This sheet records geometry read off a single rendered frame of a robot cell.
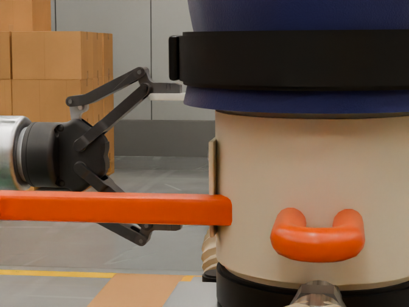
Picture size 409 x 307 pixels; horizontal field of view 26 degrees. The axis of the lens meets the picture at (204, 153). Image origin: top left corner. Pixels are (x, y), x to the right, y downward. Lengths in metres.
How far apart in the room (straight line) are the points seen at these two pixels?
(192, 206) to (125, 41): 9.48
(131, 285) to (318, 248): 0.43
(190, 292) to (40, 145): 0.32
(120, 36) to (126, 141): 1.19
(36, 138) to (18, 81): 6.62
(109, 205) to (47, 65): 6.87
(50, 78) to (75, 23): 2.80
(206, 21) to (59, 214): 0.19
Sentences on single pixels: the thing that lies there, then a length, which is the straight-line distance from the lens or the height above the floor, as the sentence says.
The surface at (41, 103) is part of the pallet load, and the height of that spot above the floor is 0.75.
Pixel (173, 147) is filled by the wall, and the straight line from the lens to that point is 9.95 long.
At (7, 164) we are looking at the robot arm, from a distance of 1.01.
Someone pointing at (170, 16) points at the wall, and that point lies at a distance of 10.05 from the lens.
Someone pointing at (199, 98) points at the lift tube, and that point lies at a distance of 0.65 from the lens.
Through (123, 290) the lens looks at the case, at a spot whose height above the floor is 0.95.
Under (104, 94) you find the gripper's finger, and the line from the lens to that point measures 1.00.
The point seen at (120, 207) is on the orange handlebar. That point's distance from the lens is 0.68.
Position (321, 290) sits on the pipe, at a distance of 0.61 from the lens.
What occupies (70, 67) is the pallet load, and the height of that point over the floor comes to 1.05.
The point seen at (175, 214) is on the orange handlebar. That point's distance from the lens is 0.67.
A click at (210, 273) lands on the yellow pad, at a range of 0.80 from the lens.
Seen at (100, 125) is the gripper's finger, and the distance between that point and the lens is 1.00.
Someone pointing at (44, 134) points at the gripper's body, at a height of 1.10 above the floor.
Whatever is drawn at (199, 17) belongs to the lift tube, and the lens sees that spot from 0.66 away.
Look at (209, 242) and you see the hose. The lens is 0.86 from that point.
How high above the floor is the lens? 1.19
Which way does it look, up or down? 7 degrees down
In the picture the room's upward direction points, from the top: straight up
